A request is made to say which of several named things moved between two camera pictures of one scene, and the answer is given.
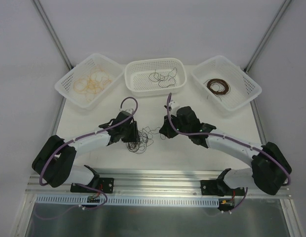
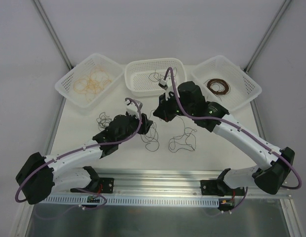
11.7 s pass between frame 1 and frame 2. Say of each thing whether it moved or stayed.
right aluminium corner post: stayed
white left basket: stayed
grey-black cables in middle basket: stayed
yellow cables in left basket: stayed
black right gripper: moved
